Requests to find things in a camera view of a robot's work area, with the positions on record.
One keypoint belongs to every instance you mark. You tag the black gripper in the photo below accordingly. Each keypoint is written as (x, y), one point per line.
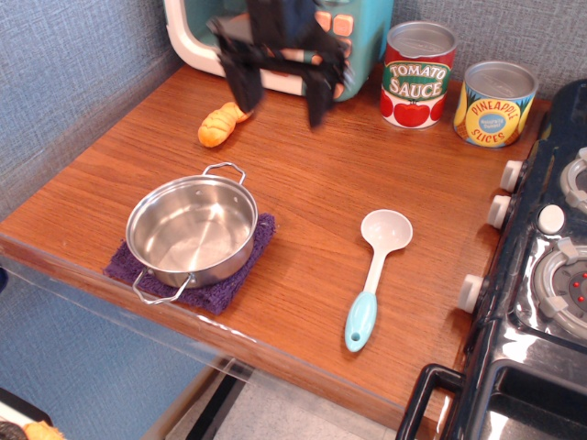
(282, 37)

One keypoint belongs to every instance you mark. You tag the orange plush hot dog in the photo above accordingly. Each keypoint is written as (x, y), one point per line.
(220, 124)

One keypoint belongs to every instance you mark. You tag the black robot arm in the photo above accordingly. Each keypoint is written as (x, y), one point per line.
(284, 37)

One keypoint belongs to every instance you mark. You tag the teal toy microwave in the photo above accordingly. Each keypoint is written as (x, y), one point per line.
(362, 25)

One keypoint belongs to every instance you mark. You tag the tomato sauce can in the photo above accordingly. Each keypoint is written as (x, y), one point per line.
(416, 71)

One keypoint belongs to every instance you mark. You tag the stainless steel pot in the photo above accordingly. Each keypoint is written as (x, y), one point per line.
(192, 232)

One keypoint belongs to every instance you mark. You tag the pineapple slices can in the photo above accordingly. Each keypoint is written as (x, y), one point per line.
(495, 101)

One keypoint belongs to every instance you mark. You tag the purple cloth mat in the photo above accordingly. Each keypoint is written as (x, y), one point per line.
(215, 298)

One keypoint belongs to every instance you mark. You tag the black toy stove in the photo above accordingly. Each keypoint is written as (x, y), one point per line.
(525, 356)

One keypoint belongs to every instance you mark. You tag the white spoon with teal handle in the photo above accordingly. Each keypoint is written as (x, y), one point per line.
(385, 231)

